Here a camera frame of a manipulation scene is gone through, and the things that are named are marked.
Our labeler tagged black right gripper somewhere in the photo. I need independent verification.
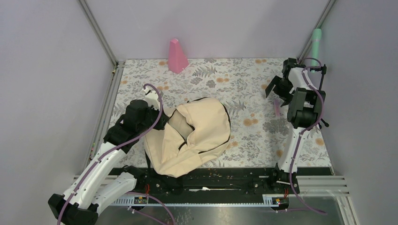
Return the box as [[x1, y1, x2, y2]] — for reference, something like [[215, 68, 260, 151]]
[[265, 75, 295, 106]]

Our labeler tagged beige canvas backpack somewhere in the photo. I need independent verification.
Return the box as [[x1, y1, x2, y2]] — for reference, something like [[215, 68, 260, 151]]
[[142, 97, 231, 178]]

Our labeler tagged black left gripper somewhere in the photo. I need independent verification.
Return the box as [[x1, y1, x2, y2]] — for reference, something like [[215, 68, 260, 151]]
[[138, 102, 169, 134]]

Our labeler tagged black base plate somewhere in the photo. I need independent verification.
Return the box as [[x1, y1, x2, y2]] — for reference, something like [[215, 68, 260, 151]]
[[115, 167, 301, 195]]

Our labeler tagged aluminium cable duct rail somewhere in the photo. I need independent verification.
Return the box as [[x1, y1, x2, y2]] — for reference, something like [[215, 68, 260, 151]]
[[110, 195, 290, 207]]

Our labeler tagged pink cone block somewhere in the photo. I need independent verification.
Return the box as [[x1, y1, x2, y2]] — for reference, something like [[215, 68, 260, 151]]
[[168, 38, 189, 74]]

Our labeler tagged pink highlighter pen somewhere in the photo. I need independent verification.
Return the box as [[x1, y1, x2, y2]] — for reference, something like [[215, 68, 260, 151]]
[[273, 99, 281, 118]]

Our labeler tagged black tripod stand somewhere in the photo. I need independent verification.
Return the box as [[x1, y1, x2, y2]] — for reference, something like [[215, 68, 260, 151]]
[[311, 64, 329, 128]]

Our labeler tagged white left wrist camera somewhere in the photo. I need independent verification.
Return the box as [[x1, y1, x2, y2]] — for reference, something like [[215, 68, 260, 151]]
[[143, 87, 163, 110]]

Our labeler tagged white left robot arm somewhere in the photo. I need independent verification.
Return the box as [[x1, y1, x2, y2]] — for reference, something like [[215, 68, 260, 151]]
[[48, 98, 168, 225]]

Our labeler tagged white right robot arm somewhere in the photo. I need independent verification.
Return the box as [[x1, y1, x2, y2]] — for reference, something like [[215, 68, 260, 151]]
[[265, 58, 327, 193]]

